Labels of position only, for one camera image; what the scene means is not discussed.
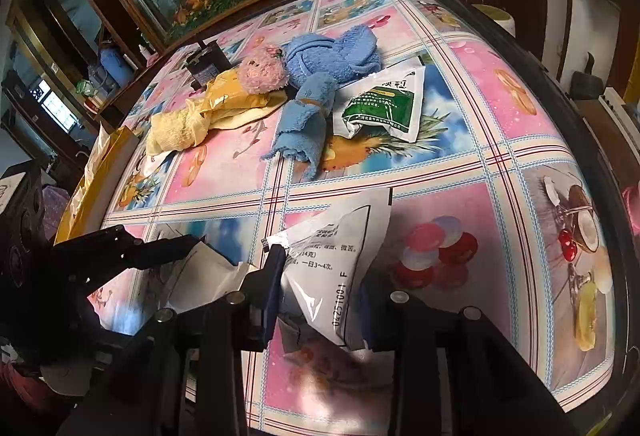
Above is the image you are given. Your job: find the green white herbal sachet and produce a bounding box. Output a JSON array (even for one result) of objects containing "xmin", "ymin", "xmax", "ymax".
[{"xmin": 332, "ymin": 66, "xmax": 425, "ymax": 143}]

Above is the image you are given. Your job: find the yellow fluffy towel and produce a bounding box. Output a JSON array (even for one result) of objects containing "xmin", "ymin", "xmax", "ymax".
[{"xmin": 145, "ymin": 100, "xmax": 210, "ymax": 156}]

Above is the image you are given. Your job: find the pink plush toy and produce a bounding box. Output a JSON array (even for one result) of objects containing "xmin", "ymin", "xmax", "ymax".
[{"xmin": 238, "ymin": 44, "xmax": 290, "ymax": 94}]

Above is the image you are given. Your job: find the yellow cardboard tray box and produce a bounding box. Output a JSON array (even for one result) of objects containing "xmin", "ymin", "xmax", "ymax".
[{"xmin": 54, "ymin": 125, "xmax": 139, "ymax": 245}]

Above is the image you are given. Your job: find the blue terry towel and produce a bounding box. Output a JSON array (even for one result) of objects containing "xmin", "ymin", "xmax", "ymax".
[{"xmin": 262, "ymin": 25, "xmax": 382, "ymax": 182}]

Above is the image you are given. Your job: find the blue thermos jug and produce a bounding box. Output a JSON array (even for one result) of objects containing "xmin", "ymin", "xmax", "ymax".
[{"xmin": 100, "ymin": 48, "xmax": 134, "ymax": 88}]

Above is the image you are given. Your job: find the colourful patterned tablecloth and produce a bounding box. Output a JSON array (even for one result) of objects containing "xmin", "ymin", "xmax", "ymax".
[{"xmin": 104, "ymin": 0, "xmax": 618, "ymax": 428}]

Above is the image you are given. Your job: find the yellow snack packet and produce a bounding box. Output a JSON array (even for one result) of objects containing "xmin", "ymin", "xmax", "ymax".
[{"xmin": 198, "ymin": 68, "xmax": 286, "ymax": 130}]

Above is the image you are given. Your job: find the white printed medicine packet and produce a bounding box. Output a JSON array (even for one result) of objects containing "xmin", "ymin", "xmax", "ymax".
[{"xmin": 262, "ymin": 188, "xmax": 393, "ymax": 352}]

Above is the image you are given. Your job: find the black electric motor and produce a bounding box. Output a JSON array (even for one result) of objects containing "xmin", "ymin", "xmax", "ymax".
[{"xmin": 186, "ymin": 41, "xmax": 232, "ymax": 90}]

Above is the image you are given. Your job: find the white red-lettered pouch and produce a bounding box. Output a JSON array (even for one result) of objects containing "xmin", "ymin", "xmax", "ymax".
[{"xmin": 165, "ymin": 241, "xmax": 250, "ymax": 314}]

